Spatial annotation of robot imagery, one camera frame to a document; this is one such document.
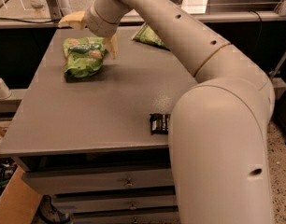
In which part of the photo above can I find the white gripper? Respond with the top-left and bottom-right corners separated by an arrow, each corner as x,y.
58,7 -> 118,59

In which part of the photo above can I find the green rice chip bag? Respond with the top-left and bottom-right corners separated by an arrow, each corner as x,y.
63,37 -> 106,78

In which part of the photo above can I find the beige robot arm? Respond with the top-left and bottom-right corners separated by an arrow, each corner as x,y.
59,0 -> 275,224

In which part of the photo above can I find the green kettle chip bag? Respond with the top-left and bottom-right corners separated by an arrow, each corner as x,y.
132,23 -> 168,49

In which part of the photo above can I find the black rxbar chocolate bar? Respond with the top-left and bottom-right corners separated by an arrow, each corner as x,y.
150,113 -> 170,134

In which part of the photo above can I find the white cylindrical object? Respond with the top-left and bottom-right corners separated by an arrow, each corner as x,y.
0,78 -> 11,99

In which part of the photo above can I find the grey drawer cabinet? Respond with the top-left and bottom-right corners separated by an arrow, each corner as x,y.
0,27 -> 195,224

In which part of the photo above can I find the top drawer knob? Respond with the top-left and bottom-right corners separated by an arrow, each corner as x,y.
123,178 -> 134,189

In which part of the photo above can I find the drawer knob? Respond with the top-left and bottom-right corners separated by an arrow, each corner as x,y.
123,178 -> 134,189
129,203 -> 137,211

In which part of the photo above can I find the middle drawer knob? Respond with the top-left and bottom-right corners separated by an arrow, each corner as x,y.
129,203 -> 137,211

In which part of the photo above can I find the cardboard box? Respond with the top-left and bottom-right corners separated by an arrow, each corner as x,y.
0,167 -> 42,224

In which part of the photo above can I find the black power cable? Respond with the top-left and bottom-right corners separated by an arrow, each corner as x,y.
249,10 -> 263,45

